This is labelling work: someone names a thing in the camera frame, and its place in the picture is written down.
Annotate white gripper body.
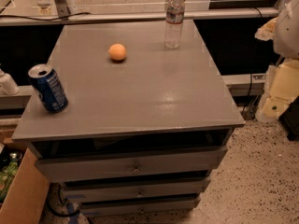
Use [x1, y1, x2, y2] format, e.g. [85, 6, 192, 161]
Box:
[254, 18, 278, 41]

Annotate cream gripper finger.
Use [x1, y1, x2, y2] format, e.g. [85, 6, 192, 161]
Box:
[262, 60, 299, 119]

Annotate blue pepsi can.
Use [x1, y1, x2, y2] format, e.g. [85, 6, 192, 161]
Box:
[28, 64, 68, 113]

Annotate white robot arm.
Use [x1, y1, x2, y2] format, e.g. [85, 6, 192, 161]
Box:
[255, 0, 299, 122]

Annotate clear plastic water bottle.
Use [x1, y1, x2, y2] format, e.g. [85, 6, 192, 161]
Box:
[164, 0, 185, 49]

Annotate grey drawer cabinet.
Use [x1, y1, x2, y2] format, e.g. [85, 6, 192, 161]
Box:
[11, 19, 246, 217]

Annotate top grey drawer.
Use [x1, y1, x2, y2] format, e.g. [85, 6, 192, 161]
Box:
[36, 146, 227, 183]

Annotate grey drawer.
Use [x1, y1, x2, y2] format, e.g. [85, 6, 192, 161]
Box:
[80, 194, 199, 217]
[36, 146, 227, 183]
[63, 176, 210, 203]

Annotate orange fruit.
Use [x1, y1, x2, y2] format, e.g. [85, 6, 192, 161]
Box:
[108, 44, 127, 61]

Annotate bottom grey drawer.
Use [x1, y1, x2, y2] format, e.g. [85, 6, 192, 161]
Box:
[80, 194, 199, 217]

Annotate middle grey drawer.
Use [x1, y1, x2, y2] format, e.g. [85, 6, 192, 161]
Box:
[63, 176, 210, 203]

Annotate white bottle at left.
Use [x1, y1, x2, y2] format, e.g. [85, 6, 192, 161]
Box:
[0, 69, 20, 95]

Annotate brown cardboard box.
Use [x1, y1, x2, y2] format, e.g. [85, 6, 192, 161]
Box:
[0, 129, 50, 224]

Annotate green packets in box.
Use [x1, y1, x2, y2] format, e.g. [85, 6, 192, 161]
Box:
[0, 151, 22, 203]

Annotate black cable at right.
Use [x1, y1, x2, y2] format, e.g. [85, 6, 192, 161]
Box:
[241, 7, 265, 119]

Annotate black cable under cabinet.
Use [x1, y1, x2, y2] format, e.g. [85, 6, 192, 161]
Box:
[45, 185, 81, 218]

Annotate black cable on shelf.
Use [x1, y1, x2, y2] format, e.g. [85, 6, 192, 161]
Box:
[0, 11, 92, 22]

